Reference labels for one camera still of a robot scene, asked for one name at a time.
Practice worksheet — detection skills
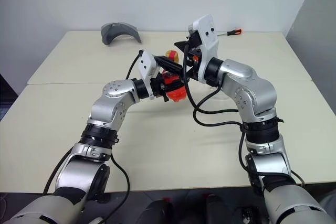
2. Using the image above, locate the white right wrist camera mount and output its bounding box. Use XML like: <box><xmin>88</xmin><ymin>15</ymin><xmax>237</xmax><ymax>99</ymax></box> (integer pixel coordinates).
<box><xmin>186</xmin><ymin>14</ymin><xmax>221</xmax><ymax>85</ymax></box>

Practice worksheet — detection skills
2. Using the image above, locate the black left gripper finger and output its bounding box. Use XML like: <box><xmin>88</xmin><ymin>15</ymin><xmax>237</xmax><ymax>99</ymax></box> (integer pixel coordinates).
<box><xmin>164</xmin><ymin>81</ymin><xmax>186</xmax><ymax>91</ymax></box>

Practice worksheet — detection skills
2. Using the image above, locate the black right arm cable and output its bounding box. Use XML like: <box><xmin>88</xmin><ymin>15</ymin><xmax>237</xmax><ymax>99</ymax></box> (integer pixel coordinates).
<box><xmin>182</xmin><ymin>43</ymin><xmax>306</xmax><ymax>190</ymax></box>

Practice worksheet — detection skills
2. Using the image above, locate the dark rounded shape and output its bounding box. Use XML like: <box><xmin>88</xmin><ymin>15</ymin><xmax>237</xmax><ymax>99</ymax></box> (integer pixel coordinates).
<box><xmin>143</xmin><ymin>197</ymin><xmax>175</xmax><ymax>224</ymax></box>

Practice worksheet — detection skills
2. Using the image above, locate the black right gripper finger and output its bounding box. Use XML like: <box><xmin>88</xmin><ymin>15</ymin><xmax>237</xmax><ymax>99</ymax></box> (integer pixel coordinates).
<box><xmin>154</xmin><ymin>55</ymin><xmax>198</xmax><ymax>80</ymax></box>
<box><xmin>174</xmin><ymin>40</ymin><xmax>191</xmax><ymax>54</ymax></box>

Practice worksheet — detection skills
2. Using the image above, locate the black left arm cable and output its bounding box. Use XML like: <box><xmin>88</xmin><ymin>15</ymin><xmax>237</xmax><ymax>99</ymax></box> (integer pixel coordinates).
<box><xmin>43</xmin><ymin>49</ymin><xmax>144</xmax><ymax>210</ymax></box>

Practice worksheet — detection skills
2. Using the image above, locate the orange black handled screwdriver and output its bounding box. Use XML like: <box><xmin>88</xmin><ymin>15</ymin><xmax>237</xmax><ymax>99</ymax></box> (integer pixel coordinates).
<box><xmin>215</xmin><ymin>28</ymin><xmax>245</xmax><ymax>37</ymax></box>

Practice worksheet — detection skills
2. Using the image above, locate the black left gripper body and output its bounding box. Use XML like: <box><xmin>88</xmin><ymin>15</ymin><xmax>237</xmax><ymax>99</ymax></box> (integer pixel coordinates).
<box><xmin>153</xmin><ymin>73</ymin><xmax>170</xmax><ymax>103</ymax></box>

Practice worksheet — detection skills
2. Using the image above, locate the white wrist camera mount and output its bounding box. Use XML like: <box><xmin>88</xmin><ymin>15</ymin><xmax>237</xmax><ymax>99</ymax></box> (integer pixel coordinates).
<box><xmin>137</xmin><ymin>50</ymin><xmax>161</xmax><ymax>101</ymax></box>
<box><xmin>186</xmin><ymin>14</ymin><xmax>221</xmax><ymax>85</ymax></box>

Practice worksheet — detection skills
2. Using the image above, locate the grey cap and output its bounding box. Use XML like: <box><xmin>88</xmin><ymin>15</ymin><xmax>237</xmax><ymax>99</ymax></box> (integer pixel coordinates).
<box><xmin>101</xmin><ymin>22</ymin><xmax>143</xmax><ymax>47</ymax></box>

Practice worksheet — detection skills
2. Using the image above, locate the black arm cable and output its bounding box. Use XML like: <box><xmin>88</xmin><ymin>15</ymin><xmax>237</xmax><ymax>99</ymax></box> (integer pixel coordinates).
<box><xmin>43</xmin><ymin>49</ymin><xmax>144</xmax><ymax>210</ymax></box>
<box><xmin>182</xmin><ymin>43</ymin><xmax>306</xmax><ymax>190</ymax></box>

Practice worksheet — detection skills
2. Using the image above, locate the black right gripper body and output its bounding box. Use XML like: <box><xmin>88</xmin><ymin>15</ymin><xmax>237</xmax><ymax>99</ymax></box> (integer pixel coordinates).
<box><xmin>186</xmin><ymin>30</ymin><xmax>204</xmax><ymax>80</ymax></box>

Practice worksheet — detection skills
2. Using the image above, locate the plastic bottle with orange drink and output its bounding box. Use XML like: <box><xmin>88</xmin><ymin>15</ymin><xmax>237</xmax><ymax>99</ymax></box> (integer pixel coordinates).
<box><xmin>160</xmin><ymin>50</ymin><xmax>188</xmax><ymax>104</ymax></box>

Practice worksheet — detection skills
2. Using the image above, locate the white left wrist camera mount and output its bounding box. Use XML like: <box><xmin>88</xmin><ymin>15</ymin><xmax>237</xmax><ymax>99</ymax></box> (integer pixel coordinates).
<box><xmin>137</xmin><ymin>50</ymin><xmax>161</xmax><ymax>101</ymax></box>

